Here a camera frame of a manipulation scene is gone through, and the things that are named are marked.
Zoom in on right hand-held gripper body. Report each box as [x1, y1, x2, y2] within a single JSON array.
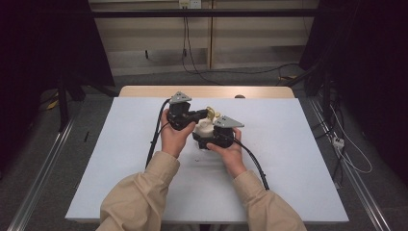
[[205, 115, 245, 150]]

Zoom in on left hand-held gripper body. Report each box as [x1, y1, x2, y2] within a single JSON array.
[[166, 90, 194, 132]]

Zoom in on pale yellow spoon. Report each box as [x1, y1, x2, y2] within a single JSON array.
[[205, 106, 221, 121]]

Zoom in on person's right hand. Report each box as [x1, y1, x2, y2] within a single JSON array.
[[206, 127, 248, 179]]

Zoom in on person's left hand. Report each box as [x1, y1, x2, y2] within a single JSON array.
[[160, 109, 197, 159]]

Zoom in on white table mat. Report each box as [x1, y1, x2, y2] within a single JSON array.
[[64, 96, 350, 224]]

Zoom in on black metal stand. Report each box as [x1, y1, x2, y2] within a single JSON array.
[[57, 74, 71, 133]]

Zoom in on black curtain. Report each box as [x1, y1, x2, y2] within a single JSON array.
[[299, 0, 408, 186], [0, 0, 115, 174]]

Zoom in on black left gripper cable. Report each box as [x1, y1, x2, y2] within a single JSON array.
[[144, 97, 173, 169]]

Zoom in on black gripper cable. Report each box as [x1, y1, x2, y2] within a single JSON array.
[[144, 97, 173, 169], [233, 137, 270, 192]]

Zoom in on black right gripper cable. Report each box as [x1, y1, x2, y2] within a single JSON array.
[[233, 137, 270, 192]]

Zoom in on black wall cable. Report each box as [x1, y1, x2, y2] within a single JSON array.
[[181, 8, 301, 77], [181, 8, 225, 86]]

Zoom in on black metal frame bar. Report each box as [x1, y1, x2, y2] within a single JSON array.
[[90, 8, 321, 19]]

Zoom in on white wall socket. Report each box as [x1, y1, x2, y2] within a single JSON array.
[[178, 0, 202, 10]]

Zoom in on white floor cable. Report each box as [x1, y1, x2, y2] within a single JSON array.
[[329, 104, 373, 175]]

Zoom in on aluminium floor rail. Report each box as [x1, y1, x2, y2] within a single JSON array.
[[6, 116, 77, 231], [308, 96, 392, 231]]

